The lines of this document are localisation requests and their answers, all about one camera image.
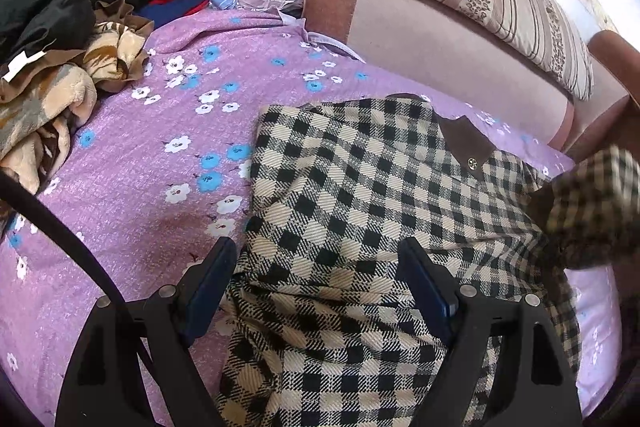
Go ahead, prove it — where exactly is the blue cloth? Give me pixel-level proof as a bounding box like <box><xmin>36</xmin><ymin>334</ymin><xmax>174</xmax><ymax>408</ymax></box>
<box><xmin>135</xmin><ymin>0</ymin><xmax>236</xmax><ymax>28</ymax></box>

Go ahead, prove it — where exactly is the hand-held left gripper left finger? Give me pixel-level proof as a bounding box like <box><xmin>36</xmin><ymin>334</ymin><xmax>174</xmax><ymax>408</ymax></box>
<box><xmin>55</xmin><ymin>237</ymin><xmax>238</xmax><ymax>427</ymax></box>

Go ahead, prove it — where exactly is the black cable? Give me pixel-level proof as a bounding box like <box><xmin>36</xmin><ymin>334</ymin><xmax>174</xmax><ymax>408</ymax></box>
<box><xmin>0</xmin><ymin>169</ymin><xmax>156</xmax><ymax>375</ymax></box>

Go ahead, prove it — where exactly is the black jacket with white label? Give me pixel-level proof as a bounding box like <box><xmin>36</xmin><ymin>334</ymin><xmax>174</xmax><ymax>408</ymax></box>
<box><xmin>0</xmin><ymin>0</ymin><xmax>96</xmax><ymax>78</ymax></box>

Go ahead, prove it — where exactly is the brown beige fleece blanket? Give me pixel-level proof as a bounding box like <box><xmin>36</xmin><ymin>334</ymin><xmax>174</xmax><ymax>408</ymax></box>
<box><xmin>0</xmin><ymin>0</ymin><xmax>156</xmax><ymax>195</ymax></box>

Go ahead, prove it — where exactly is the black beige checkered coat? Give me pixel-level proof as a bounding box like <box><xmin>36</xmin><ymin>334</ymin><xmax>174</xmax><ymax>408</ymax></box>
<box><xmin>215</xmin><ymin>94</ymin><xmax>640</xmax><ymax>427</ymax></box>

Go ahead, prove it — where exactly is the pink brown bordered blanket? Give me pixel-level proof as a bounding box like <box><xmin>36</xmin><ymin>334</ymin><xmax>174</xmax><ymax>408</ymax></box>
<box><xmin>302</xmin><ymin>0</ymin><xmax>640</xmax><ymax>162</ymax></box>

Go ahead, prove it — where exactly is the purple floral bed sheet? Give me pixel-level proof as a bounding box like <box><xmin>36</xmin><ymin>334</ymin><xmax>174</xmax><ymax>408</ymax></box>
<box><xmin>0</xmin><ymin>4</ymin><xmax>626</xmax><ymax>427</ymax></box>

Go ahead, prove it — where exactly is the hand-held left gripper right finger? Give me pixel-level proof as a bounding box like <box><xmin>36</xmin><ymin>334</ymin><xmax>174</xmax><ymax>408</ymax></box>
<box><xmin>397</xmin><ymin>237</ymin><xmax>583</xmax><ymax>427</ymax></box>

